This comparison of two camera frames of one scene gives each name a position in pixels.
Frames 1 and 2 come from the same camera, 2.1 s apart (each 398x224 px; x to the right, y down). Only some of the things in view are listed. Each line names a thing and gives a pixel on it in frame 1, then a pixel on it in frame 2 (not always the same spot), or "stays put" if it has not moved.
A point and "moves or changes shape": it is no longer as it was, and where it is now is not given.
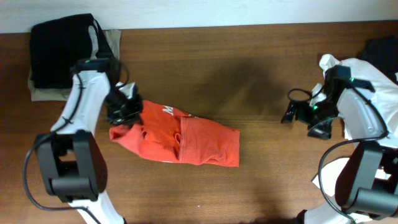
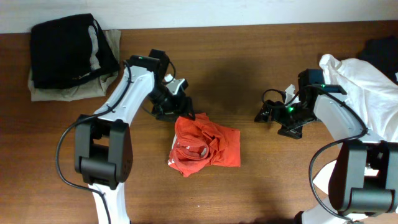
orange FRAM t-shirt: [171, 134] moves or changes shape
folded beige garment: [113, 38] stays put
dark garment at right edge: [382, 53] stays put
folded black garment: [56, 45] stays put
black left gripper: [123, 115] -> [175, 107]
